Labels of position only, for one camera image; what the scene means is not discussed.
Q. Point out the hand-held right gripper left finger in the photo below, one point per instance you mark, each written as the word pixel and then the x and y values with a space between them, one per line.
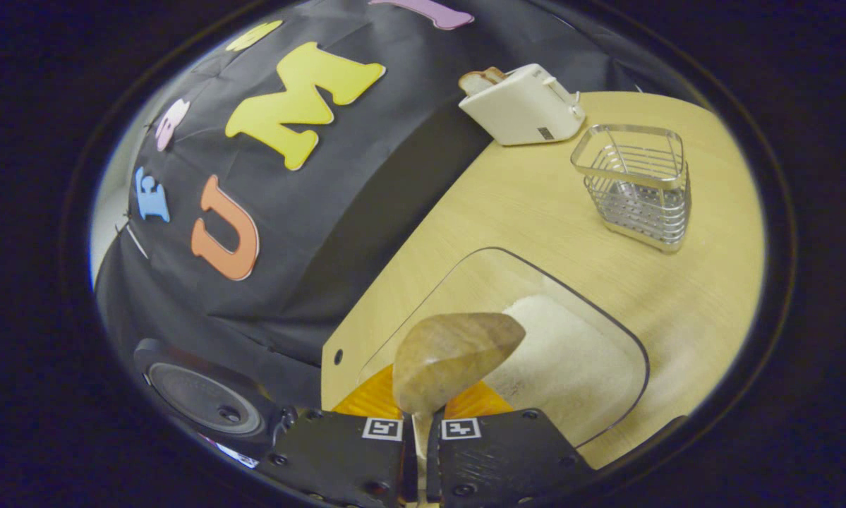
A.
pixel 338 451

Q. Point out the dark grey rice cooker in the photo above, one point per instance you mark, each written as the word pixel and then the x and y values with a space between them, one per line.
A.
pixel 204 398

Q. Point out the black backdrop cloth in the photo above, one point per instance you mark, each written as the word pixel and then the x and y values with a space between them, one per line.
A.
pixel 310 212

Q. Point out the white toaster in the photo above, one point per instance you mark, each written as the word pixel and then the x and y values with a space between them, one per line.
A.
pixel 521 106

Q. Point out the clear rice container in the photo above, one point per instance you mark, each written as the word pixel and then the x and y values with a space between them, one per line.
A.
pixel 465 282

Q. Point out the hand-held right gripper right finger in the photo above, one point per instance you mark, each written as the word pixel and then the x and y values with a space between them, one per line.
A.
pixel 500 451

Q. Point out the pale bread slice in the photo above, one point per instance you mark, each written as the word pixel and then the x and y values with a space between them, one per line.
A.
pixel 473 82

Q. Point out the wooden spoon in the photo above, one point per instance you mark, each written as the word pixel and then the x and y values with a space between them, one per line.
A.
pixel 451 353

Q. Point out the brown bread slice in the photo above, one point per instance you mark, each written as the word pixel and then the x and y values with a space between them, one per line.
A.
pixel 495 72

